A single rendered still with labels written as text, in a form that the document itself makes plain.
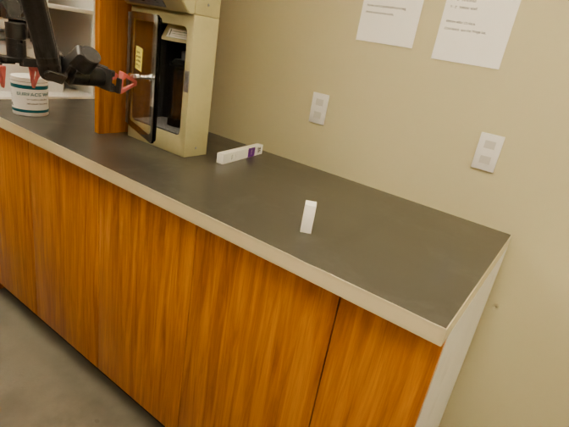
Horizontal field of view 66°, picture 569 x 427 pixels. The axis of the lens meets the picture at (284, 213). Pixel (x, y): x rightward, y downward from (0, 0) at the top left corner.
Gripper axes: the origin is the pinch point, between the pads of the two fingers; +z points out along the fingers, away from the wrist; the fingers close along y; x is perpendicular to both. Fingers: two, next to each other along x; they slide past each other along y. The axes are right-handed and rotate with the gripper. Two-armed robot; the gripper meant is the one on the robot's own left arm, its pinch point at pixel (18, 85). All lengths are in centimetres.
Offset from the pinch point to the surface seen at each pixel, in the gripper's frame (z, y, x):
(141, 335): 70, 6, -62
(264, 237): 16, 5, -105
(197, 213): 16, 3, -85
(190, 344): 60, 6, -84
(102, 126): 13.2, 25.2, -8.9
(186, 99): -4, 33, -45
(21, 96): 8.2, 11.5, 23.2
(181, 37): -23, 36, -37
